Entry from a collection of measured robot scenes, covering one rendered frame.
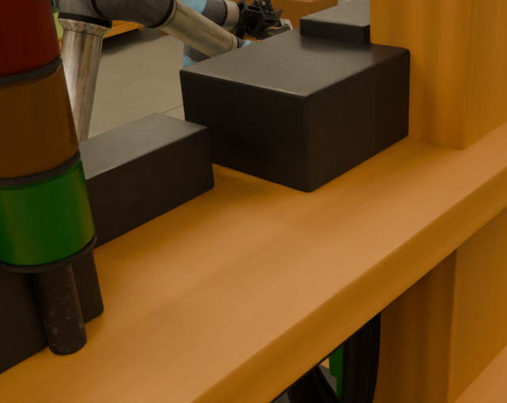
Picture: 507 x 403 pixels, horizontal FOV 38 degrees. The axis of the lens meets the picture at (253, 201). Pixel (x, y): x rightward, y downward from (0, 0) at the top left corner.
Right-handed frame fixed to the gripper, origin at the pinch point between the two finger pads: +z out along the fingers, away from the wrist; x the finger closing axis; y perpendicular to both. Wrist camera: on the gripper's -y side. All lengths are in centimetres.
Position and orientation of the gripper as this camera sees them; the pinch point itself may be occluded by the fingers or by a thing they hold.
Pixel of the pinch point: (281, 30)
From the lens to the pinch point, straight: 216.7
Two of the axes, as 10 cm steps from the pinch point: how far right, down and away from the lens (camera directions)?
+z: 7.6, -0.2, 6.5
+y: 5.7, -4.5, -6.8
